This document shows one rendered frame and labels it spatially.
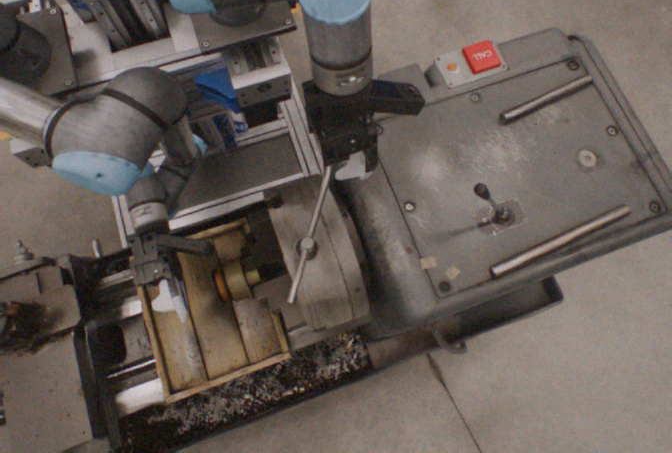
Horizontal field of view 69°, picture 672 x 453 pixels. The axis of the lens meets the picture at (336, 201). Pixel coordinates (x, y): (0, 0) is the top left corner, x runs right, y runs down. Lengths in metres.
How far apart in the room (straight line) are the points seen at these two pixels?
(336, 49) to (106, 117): 0.41
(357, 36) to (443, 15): 2.20
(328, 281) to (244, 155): 1.25
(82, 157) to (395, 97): 0.47
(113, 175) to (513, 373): 1.81
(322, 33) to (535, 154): 0.57
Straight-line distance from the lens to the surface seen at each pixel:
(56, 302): 1.24
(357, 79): 0.58
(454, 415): 2.18
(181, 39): 1.32
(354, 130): 0.65
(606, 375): 2.40
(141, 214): 1.10
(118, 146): 0.82
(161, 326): 1.28
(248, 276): 1.02
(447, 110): 0.99
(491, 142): 0.98
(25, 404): 1.31
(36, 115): 0.92
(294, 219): 0.91
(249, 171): 2.05
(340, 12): 0.53
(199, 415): 1.61
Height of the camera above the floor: 2.11
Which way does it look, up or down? 73 degrees down
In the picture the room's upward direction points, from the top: 4 degrees clockwise
